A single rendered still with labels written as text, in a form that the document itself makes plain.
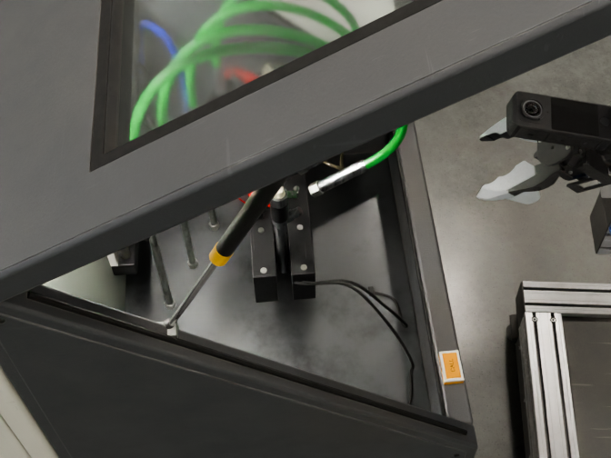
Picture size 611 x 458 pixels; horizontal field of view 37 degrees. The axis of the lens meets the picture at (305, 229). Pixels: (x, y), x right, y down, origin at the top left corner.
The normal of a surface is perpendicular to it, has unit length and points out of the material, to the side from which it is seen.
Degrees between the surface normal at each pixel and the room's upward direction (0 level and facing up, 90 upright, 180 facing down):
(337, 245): 0
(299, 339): 0
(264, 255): 0
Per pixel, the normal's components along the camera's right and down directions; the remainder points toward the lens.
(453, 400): -0.02, -0.57
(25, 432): 0.08, 0.82
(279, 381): 0.66, -0.47
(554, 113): 0.15, -0.39
